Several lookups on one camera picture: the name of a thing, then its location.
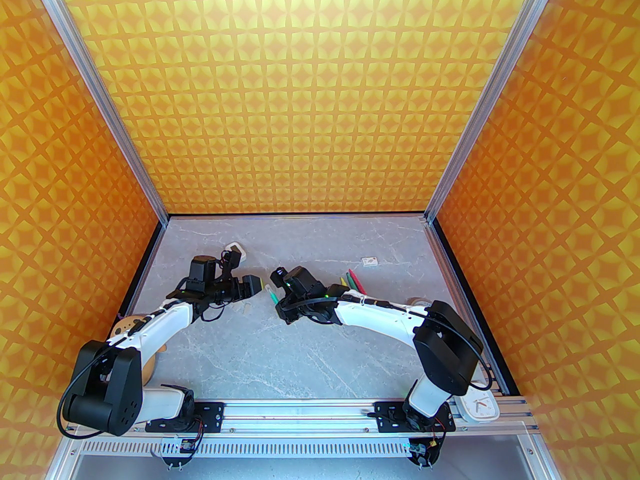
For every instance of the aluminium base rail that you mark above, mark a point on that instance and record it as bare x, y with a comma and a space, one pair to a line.
300, 413

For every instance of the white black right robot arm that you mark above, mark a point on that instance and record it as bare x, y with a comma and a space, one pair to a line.
375, 315

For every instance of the perforated metal strip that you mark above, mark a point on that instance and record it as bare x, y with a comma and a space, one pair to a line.
300, 449

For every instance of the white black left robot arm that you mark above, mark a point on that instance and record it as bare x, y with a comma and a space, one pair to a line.
160, 323

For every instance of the small circuit board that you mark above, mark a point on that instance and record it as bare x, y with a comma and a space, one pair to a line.
186, 447
419, 449

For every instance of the small white digital timer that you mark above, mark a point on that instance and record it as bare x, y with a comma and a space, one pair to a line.
243, 255

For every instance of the tape roll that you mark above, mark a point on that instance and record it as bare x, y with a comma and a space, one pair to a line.
417, 301

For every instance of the black table edge strip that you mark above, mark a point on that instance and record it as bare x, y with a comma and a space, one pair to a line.
457, 268
147, 258

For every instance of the aluminium frame post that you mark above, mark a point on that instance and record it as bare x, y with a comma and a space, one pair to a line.
492, 93
100, 93

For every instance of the white rounded clock device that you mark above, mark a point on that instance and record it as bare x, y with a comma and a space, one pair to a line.
480, 408

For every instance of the green marker pen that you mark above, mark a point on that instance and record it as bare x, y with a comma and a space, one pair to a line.
349, 281
273, 297

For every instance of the round wooden object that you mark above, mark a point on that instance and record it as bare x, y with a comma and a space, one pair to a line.
125, 325

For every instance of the small white square tag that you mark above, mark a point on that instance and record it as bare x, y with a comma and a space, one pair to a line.
370, 261

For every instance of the pink marker pen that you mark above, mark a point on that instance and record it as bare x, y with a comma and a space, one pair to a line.
354, 280

